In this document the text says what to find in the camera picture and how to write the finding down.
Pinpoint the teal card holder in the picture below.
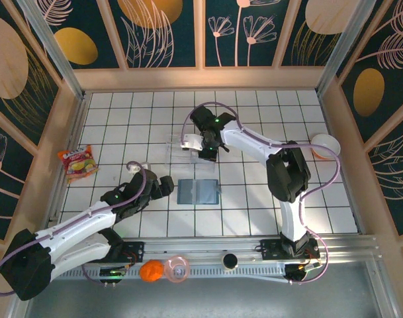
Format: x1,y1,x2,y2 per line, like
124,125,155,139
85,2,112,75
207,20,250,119
177,178,222,205

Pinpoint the clear acrylic organizer box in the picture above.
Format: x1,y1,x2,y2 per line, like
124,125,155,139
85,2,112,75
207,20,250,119
164,133,218,172

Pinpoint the red snack packet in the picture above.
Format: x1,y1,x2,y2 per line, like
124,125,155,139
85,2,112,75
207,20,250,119
58,144,99,185

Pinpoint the orange toy fruit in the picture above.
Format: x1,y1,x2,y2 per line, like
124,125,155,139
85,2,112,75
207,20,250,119
139,260,164,283

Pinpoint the small black circuit board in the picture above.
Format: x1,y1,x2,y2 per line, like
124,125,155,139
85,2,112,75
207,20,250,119
98,264,136,286
283,260,323,284

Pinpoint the black round cup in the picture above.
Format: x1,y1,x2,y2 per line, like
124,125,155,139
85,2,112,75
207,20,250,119
222,253,239,270

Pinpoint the white bowl orange outside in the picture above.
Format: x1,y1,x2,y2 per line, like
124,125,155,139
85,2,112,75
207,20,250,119
310,133,341,160

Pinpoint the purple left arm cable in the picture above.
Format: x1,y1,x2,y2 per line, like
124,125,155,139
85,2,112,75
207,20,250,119
0,160,150,295

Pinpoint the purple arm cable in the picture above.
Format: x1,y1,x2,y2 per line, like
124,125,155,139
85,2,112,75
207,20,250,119
0,160,150,295
181,101,341,286

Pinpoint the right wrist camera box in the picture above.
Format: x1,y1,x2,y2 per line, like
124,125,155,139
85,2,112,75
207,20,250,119
181,133,204,150

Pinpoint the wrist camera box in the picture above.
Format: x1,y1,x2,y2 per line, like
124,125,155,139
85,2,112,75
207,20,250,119
181,133,204,150
127,161,150,175

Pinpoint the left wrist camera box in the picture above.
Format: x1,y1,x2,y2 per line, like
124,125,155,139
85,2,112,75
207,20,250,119
127,161,150,175

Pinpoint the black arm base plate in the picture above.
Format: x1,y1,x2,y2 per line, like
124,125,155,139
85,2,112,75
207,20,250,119
85,240,145,264
259,238,321,262

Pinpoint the aluminium mounting rail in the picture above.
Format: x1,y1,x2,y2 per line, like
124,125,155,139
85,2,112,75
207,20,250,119
22,233,379,266

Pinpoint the perforated metal cable tray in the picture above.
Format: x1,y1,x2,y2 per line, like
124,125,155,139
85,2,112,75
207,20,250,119
35,266,288,282

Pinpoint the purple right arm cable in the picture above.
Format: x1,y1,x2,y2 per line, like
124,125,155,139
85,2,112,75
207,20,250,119
181,101,341,286

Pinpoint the aluminium frame post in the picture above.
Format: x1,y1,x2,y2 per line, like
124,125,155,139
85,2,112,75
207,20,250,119
17,0,86,100
315,0,377,97

